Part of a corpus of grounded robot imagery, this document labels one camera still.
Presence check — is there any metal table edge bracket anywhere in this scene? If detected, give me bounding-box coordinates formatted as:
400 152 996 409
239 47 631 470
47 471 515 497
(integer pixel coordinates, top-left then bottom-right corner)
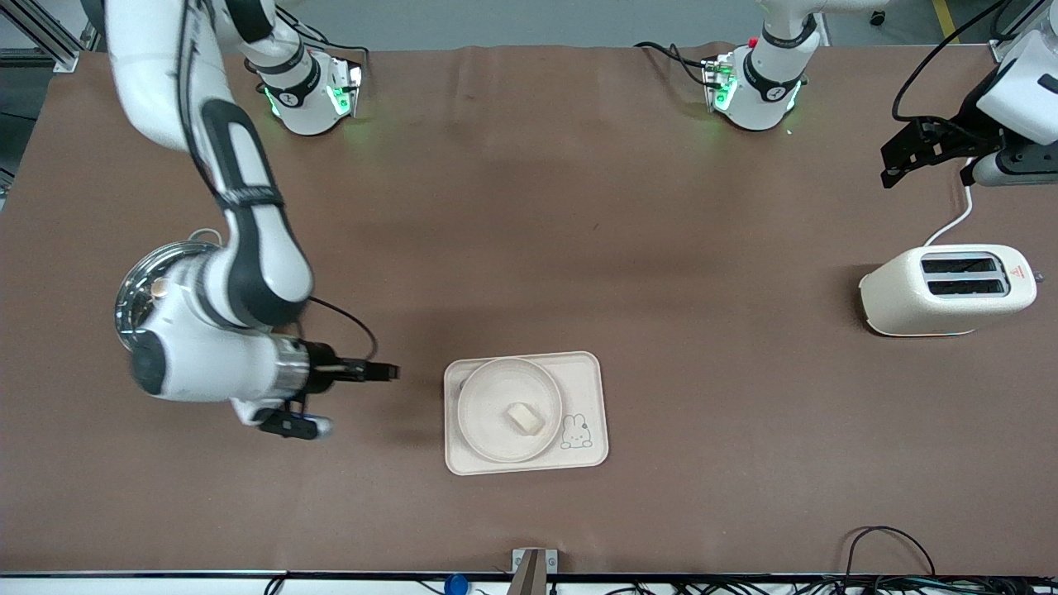
512 548 558 595

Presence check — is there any white round plate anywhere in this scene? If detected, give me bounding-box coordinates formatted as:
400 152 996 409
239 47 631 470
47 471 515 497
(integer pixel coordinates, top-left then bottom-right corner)
457 357 565 464

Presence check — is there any cream tray with bear drawing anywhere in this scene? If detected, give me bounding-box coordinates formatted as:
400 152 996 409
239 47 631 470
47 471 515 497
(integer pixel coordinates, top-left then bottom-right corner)
444 351 610 477

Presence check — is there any white steamed bun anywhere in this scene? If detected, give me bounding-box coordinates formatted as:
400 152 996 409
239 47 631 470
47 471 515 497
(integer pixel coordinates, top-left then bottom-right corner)
507 402 546 436

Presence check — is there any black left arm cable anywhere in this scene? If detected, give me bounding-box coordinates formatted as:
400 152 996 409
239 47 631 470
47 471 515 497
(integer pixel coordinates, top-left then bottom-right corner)
891 0 1009 123

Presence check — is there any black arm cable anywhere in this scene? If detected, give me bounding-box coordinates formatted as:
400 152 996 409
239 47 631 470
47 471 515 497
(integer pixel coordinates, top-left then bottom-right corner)
891 0 1009 123
308 297 379 362

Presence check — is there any black base power cable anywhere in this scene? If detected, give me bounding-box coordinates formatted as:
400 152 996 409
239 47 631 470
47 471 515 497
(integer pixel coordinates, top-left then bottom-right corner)
277 7 370 60
635 41 713 87

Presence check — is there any aluminium frame profile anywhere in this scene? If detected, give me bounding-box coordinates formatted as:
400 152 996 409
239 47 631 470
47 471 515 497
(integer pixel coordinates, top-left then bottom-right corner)
0 0 83 74

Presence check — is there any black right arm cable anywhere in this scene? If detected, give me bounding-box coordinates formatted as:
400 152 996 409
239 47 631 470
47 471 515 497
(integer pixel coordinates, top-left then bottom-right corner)
308 297 379 362

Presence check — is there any white two-slot toaster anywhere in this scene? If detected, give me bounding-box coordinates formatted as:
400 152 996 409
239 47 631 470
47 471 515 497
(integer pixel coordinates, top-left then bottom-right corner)
858 244 1041 337

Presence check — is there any black looped floor cable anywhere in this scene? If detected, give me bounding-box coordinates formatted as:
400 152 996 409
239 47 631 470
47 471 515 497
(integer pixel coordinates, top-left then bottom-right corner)
843 526 936 579

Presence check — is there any brown table cloth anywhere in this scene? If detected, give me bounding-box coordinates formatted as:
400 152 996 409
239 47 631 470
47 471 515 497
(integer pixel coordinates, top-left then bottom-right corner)
0 43 1058 577

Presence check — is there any white toaster power cable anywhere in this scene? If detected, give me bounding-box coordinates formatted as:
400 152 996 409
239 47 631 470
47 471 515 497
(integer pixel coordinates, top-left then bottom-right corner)
924 157 978 247

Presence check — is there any silver metal bowl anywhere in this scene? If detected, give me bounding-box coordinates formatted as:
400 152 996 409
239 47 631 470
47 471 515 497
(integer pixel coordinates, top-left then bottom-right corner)
114 240 222 352

